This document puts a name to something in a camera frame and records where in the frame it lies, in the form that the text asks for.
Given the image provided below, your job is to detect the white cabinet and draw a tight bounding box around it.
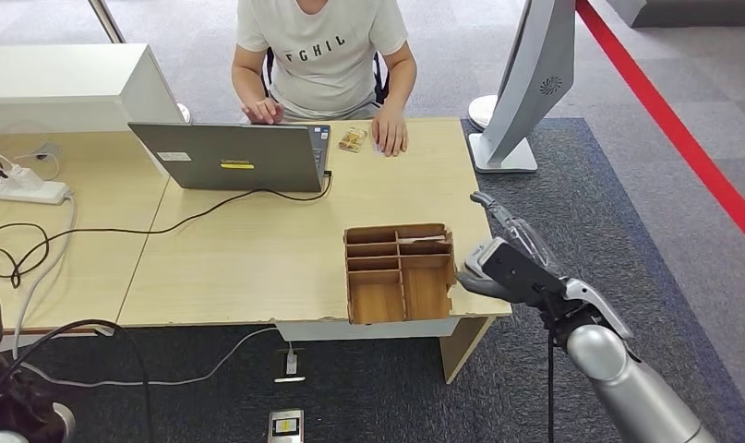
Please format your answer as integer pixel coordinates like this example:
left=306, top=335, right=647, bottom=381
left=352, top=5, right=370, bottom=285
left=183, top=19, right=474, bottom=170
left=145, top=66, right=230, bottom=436
left=0, top=42, right=186, bottom=136

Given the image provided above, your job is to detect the silver kiosk screen stand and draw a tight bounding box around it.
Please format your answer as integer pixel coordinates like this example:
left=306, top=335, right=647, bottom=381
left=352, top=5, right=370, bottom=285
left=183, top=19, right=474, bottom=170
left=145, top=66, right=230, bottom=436
left=466, top=0, right=578, bottom=175

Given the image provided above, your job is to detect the wooden compartment organizer box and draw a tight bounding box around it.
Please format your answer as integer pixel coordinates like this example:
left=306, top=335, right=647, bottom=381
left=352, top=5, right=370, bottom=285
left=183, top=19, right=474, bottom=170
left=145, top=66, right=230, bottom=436
left=342, top=222, right=458, bottom=326

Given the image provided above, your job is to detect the black laptop power cable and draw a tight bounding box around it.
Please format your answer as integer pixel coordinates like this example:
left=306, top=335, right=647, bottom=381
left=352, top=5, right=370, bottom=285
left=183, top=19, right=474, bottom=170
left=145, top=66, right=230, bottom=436
left=0, top=172, right=334, bottom=290

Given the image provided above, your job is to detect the floor power outlet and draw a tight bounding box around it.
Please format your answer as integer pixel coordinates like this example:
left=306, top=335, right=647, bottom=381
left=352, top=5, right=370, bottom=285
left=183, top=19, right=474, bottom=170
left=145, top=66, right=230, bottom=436
left=272, top=348, right=307, bottom=385

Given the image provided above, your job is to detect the wrapped snack packet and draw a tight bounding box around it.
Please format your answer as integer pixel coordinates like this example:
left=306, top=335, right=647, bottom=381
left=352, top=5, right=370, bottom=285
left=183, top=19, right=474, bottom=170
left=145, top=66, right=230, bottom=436
left=337, top=126, right=369, bottom=154

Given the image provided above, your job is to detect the black office chair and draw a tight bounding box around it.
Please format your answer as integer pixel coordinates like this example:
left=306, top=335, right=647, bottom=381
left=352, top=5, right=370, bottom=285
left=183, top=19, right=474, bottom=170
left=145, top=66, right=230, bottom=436
left=261, top=47, right=391, bottom=106

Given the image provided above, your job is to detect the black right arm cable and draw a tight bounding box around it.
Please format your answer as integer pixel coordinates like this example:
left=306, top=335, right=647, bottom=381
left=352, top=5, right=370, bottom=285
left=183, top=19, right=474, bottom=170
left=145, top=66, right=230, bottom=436
left=546, top=305, right=559, bottom=443

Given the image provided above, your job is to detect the grey platform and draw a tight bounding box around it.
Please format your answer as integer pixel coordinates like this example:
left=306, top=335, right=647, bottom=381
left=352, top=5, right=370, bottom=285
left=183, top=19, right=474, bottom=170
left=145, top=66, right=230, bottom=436
left=605, top=0, right=745, bottom=30

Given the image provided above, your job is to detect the white desk panel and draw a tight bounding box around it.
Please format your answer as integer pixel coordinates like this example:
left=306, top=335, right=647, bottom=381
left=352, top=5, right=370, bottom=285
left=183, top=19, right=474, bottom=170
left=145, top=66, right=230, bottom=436
left=275, top=317, right=462, bottom=342

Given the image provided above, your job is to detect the person's right hand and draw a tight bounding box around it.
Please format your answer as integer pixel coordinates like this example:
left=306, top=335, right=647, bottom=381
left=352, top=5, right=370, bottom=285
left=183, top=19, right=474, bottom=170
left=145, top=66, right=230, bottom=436
left=241, top=97, right=286, bottom=126

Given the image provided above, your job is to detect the grey metal pole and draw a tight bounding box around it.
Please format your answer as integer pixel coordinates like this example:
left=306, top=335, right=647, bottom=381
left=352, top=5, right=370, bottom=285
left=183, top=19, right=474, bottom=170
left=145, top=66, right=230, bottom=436
left=87, top=0, right=126, bottom=45

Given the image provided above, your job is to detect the grey power strip cable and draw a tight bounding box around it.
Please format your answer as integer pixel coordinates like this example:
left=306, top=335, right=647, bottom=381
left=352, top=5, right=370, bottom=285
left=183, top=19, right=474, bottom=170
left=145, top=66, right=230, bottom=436
left=11, top=192, right=78, bottom=362

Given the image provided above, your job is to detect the person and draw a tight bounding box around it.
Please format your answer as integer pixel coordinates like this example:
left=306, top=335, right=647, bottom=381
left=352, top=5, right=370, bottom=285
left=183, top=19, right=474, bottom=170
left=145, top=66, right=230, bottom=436
left=231, top=0, right=418, bottom=159

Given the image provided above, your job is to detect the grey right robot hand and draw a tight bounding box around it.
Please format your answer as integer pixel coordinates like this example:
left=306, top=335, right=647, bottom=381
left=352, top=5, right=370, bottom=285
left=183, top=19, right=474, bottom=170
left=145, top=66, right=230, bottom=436
left=456, top=191, right=566, bottom=305

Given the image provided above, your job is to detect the wooden desk leg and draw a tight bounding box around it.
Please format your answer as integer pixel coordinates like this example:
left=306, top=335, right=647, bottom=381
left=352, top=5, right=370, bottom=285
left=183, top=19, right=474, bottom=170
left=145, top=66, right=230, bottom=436
left=439, top=317, right=496, bottom=385

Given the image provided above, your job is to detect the person's hand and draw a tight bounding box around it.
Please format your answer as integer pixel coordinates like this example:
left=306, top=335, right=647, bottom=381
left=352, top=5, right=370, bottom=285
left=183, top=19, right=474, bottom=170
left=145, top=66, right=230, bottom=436
left=241, top=97, right=286, bottom=126
left=370, top=104, right=409, bottom=159

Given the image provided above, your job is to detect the white floor cable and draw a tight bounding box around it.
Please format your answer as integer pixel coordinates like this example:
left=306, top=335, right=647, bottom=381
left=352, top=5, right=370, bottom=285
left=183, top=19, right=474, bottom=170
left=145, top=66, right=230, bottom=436
left=17, top=327, right=282, bottom=389

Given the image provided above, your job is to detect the white round floor base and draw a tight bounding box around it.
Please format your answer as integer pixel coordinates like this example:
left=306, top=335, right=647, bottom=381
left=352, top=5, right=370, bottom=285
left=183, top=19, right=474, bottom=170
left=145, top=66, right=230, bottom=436
left=467, top=93, right=501, bottom=133

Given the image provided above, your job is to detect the white power strip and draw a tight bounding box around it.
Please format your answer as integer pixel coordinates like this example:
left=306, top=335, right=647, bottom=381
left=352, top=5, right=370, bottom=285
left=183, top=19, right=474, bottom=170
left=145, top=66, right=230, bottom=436
left=0, top=175, right=71, bottom=207

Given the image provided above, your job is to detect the white power adapter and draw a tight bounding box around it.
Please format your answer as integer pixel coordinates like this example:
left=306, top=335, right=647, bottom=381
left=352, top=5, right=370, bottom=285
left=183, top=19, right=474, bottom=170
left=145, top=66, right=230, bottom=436
left=6, top=164, right=44, bottom=191

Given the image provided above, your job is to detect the person's left hand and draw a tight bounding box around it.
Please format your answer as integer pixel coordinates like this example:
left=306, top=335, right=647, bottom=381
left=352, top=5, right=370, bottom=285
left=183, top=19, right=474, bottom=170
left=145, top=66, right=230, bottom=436
left=370, top=104, right=409, bottom=159

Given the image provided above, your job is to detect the grey laptop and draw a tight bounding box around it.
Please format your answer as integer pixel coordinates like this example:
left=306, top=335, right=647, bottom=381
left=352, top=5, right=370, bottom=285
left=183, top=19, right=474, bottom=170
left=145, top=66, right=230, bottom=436
left=127, top=122, right=331, bottom=195

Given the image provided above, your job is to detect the silver floor device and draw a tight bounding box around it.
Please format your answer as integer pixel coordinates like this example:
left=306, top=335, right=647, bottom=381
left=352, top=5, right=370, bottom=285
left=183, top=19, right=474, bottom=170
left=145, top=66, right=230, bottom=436
left=267, top=408, right=306, bottom=443

